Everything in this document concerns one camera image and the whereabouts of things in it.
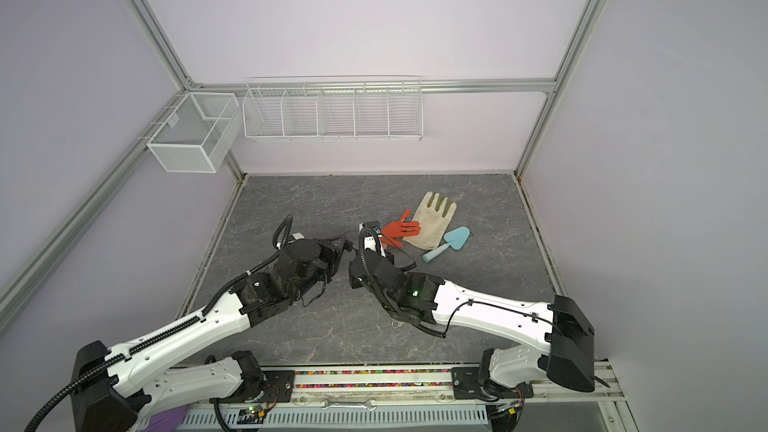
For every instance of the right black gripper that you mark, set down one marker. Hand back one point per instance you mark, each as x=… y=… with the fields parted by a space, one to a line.
x=363 y=257

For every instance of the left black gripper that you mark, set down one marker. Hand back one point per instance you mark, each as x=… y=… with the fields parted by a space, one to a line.
x=334 y=253

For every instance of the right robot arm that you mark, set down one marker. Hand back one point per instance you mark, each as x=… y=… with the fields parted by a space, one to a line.
x=552 y=340

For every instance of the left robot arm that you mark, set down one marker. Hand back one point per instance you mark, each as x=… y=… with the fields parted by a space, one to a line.
x=256 y=295

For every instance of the red rubber glove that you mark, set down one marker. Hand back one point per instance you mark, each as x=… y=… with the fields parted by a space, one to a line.
x=393 y=233

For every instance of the beige cloth glove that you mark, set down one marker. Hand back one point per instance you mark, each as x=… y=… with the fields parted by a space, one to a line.
x=434 y=214

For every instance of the teal garden trowel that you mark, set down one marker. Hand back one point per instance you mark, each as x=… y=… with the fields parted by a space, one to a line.
x=454 y=239

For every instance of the silver wrench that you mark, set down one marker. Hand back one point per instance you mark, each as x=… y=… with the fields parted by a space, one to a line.
x=368 y=405

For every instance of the white mesh box basket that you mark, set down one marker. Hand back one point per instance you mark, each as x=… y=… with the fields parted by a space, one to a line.
x=198 y=133

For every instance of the purple cloth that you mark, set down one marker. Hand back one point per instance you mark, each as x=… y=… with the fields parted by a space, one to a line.
x=167 y=421

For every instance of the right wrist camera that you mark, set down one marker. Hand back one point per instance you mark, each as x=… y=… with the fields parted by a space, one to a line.
x=371 y=232

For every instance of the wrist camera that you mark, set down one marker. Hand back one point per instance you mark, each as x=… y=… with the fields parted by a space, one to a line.
x=371 y=232
x=292 y=238

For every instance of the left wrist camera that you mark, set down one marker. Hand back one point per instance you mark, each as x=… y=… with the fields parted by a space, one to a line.
x=292 y=238

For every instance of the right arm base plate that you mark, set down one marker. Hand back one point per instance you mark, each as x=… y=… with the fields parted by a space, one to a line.
x=468 y=383

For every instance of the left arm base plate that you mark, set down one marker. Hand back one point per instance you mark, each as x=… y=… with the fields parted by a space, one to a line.
x=271 y=386

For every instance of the white wire shelf basket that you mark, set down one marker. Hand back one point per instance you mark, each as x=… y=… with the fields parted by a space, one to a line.
x=333 y=107

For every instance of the white slotted cable duct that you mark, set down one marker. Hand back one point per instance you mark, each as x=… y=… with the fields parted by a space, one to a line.
x=383 y=418

